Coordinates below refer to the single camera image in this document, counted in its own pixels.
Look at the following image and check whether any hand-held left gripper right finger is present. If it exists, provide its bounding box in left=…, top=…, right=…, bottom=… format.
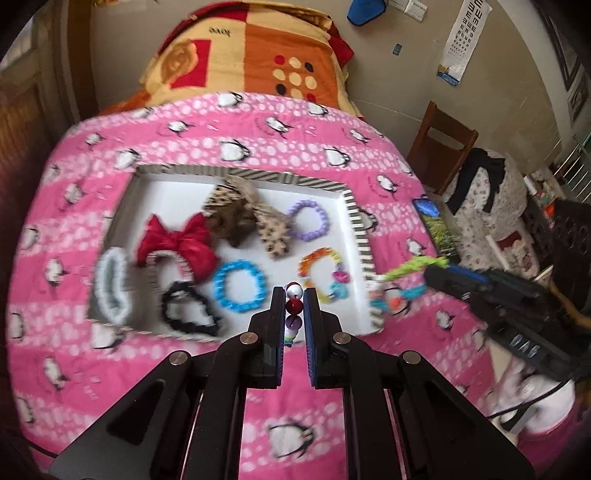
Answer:
left=302, top=286, right=539, bottom=480

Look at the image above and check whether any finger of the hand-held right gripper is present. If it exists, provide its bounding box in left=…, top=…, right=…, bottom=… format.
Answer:
left=424, top=264, right=491, bottom=303

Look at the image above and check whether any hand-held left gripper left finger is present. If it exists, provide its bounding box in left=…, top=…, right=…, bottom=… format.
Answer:
left=48, top=286, right=288, bottom=480

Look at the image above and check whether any red and white beaded bracelet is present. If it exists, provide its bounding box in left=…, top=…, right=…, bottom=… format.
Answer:
left=284, top=281, right=305, bottom=349

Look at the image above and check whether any green and blue hair tie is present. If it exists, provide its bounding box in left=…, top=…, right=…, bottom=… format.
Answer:
left=369, top=256, right=448, bottom=319

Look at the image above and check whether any light blue scrunchie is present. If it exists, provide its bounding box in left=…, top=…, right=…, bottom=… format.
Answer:
left=95, top=247, right=132, bottom=324

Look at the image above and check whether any white tray with striped rim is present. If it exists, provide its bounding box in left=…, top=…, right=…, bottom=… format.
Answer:
left=87, top=162, right=384, bottom=342

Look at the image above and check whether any white soft object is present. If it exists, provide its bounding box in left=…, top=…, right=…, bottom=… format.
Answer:
left=496, top=364, right=575, bottom=435

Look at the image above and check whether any floral padded stool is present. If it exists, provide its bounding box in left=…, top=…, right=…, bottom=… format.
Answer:
left=445, top=148, right=532, bottom=278

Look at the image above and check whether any leopard print hair bow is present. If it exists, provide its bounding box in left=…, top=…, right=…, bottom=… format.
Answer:
left=203, top=174, right=291, bottom=260

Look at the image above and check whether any black plastic crate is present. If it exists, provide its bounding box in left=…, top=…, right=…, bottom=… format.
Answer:
left=549, top=198, right=591, bottom=287

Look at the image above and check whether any black scrunchie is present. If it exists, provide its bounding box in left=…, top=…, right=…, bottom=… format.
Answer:
left=161, top=281, right=225, bottom=337

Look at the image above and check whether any black cloth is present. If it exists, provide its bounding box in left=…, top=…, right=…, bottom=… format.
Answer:
left=445, top=148, right=506, bottom=215

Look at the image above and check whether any red satin hair bow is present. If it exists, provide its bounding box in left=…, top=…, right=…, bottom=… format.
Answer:
left=136, top=212, right=220, bottom=282

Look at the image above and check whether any striped hair hoop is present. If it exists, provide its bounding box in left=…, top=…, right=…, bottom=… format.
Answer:
left=147, top=249, right=194, bottom=301

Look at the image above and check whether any brown wooden chair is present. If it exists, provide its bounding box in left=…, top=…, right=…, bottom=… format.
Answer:
left=406, top=100, right=479, bottom=197

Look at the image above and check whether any pink penguin print blanket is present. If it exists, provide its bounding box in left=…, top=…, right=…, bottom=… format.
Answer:
left=9, top=91, right=578, bottom=480

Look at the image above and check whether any orange patterned blanket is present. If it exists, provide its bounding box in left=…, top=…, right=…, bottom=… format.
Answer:
left=99, top=4, right=365, bottom=121

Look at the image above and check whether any blue hanging cloth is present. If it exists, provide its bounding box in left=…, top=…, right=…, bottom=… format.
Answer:
left=346, top=0, right=387, bottom=26

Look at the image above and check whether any brown wooden door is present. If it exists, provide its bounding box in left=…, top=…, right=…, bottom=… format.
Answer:
left=0, top=37, right=98, bottom=158

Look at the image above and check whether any blue beaded bracelet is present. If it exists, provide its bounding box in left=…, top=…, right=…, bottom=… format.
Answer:
left=212, top=261, right=269, bottom=315

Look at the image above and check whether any multicolour beaded bracelet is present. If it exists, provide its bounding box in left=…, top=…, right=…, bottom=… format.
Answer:
left=298, top=247, right=352, bottom=305

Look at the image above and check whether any purple beaded bracelet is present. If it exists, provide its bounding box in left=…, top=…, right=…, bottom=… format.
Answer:
left=285, top=198, right=333, bottom=243

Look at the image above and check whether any wall calendar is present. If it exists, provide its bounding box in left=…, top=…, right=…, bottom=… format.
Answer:
left=436, top=0, right=490, bottom=88

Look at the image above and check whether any white wall switch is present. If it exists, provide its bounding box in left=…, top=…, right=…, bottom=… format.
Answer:
left=390, top=0, right=430, bottom=21

